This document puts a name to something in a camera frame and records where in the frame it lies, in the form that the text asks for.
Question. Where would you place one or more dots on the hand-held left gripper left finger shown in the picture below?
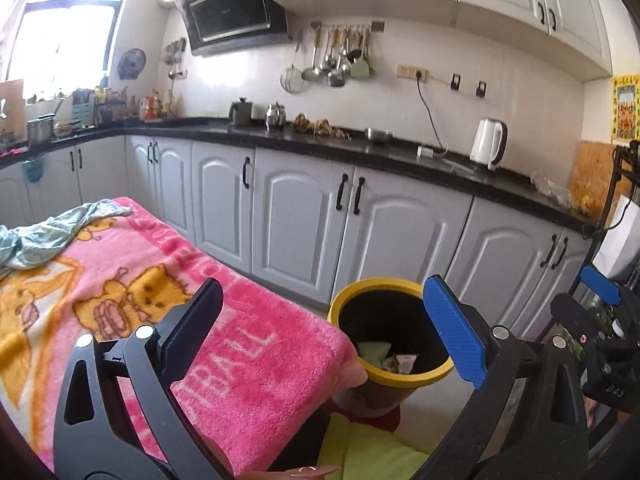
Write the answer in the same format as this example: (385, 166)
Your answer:
(192, 325)

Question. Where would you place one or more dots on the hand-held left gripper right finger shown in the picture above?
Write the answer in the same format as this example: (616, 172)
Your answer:
(455, 332)

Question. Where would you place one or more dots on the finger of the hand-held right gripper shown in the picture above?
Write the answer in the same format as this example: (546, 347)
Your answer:
(600, 285)

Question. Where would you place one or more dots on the yellow rimmed black trash bin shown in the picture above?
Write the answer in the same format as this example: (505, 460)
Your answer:
(370, 285)

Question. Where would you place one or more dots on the person's left hand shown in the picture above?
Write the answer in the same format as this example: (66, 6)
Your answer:
(315, 472)

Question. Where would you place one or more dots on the white paper sheet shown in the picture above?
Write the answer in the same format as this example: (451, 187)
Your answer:
(620, 240)

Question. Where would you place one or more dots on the pink printed wrapper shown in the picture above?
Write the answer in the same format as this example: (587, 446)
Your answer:
(405, 362)

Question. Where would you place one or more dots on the pink printed blanket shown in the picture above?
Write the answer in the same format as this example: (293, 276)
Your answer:
(250, 350)

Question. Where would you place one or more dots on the green wrapper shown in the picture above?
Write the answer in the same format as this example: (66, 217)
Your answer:
(375, 350)

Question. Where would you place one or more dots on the black metal stand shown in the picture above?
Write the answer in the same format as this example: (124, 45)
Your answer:
(614, 180)

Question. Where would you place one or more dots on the clear plastic bag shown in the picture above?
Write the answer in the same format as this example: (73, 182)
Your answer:
(552, 190)

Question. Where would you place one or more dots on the orange cork board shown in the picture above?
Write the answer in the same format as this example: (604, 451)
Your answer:
(590, 175)

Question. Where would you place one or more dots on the row of white cabinet doors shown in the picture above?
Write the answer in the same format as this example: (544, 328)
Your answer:
(290, 230)

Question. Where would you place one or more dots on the yellow green cloth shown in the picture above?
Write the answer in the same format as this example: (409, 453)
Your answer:
(370, 455)

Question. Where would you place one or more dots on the light green cloth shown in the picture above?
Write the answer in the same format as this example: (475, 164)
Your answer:
(40, 240)

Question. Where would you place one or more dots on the white electric kettle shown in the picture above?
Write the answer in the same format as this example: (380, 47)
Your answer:
(485, 142)

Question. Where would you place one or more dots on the white power adapter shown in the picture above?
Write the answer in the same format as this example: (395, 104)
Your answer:
(425, 151)

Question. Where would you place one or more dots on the black kitchen countertop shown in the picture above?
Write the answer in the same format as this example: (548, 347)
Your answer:
(390, 155)

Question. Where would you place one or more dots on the steel bowl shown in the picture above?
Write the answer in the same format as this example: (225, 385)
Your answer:
(378, 135)

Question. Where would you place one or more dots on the dark grey pot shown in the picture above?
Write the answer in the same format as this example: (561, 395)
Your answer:
(241, 112)

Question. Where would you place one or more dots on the group of sauce bottles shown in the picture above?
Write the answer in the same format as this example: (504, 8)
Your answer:
(154, 107)

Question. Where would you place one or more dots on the blue hanging holder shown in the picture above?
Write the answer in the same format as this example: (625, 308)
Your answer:
(34, 171)

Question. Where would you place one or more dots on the steel teapot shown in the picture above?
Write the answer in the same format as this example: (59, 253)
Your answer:
(275, 117)

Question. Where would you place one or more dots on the spice jar rack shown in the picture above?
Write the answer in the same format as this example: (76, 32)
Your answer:
(114, 107)

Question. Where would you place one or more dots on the pile of ginger roots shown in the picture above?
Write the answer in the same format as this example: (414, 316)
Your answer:
(320, 127)

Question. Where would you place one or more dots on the teal utensil holder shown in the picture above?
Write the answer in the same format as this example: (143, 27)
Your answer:
(85, 110)

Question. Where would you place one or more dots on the steel stockpot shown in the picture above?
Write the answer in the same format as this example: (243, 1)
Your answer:
(40, 132)

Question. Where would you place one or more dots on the wooden cutting board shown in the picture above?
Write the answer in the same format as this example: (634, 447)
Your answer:
(12, 110)

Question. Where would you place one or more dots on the row of hanging kitchen utensils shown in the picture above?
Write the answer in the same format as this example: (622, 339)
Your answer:
(340, 60)

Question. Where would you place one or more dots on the kitchen window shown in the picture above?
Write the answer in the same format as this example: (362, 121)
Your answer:
(65, 45)

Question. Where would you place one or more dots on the black range hood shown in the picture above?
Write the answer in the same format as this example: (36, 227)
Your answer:
(230, 7)

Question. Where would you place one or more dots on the yellow wall poster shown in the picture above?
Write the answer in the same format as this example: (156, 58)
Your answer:
(626, 107)

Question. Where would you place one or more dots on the black wall hook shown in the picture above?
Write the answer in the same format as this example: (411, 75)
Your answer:
(455, 81)
(481, 88)

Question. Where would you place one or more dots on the beige wall outlet strip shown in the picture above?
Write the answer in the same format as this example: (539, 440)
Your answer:
(412, 71)

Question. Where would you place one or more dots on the blue round wall fan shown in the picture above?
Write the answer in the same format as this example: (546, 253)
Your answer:
(132, 64)

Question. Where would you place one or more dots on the small hanging wall tools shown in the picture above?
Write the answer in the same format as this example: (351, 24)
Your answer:
(175, 55)

